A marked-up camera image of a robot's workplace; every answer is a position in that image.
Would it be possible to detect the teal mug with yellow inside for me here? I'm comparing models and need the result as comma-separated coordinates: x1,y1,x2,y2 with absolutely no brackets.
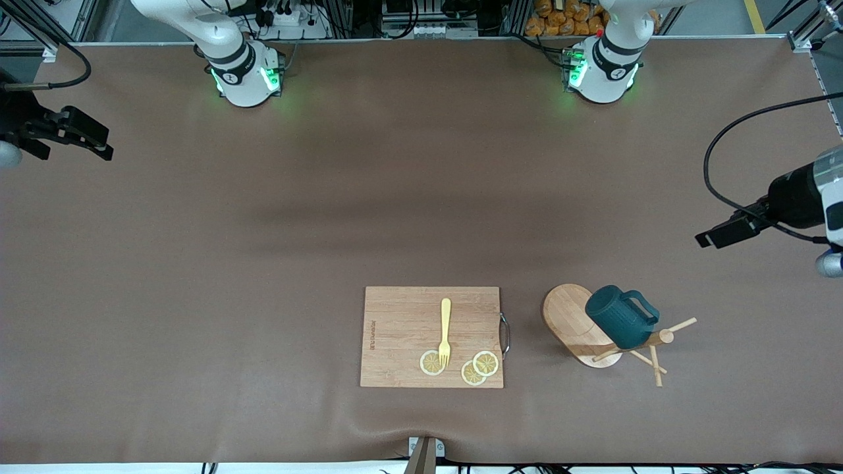
585,284,661,350

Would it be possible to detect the wooden mug tree rack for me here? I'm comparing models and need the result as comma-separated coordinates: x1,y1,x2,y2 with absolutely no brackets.
543,283,698,388

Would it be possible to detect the white power strip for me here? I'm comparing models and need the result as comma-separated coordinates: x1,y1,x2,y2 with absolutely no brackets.
260,5,330,40

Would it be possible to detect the pile of orange food items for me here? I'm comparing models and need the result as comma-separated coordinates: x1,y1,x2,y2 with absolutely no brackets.
525,0,610,37

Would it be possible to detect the yellow plastic fork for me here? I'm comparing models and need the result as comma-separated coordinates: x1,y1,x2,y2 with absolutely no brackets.
439,298,452,368

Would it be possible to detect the brown table mat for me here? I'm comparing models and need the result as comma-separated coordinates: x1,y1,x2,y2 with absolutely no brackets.
0,36,843,465

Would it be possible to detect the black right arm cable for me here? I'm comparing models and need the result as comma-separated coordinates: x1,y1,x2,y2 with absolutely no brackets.
0,7,92,90

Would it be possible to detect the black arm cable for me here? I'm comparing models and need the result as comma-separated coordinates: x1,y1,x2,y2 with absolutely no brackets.
0,7,92,90
703,92,843,246

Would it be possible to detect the aluminium frame post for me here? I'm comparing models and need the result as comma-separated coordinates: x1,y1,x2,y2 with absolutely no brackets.
0,0,99,63
787,0,843,53

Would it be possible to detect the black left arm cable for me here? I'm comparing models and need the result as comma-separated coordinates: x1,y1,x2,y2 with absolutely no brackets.
703,92,843,246

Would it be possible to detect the bamboo cutting board, metal handle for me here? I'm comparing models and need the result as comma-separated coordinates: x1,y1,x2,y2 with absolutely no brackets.
360,286,511,389

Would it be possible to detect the grey table edge bracket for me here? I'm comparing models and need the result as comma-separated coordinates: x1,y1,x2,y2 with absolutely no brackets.
407,436,446,474

